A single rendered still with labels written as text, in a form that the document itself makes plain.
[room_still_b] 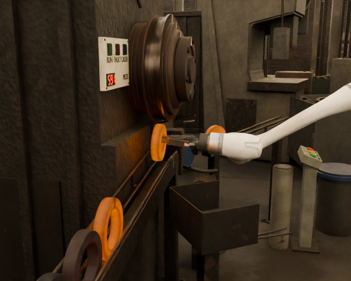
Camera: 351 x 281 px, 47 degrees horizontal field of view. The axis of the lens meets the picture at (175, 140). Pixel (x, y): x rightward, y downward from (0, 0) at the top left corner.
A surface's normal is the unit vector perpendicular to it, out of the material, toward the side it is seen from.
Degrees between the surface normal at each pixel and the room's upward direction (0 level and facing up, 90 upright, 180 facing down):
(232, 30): 90
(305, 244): 90
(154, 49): 66
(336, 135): 90
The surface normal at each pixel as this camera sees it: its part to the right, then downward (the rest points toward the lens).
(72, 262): -0.16, -0.37
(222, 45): -0.43, 0.19
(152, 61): -0.20, 0.04
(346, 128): 0.06, 0.22
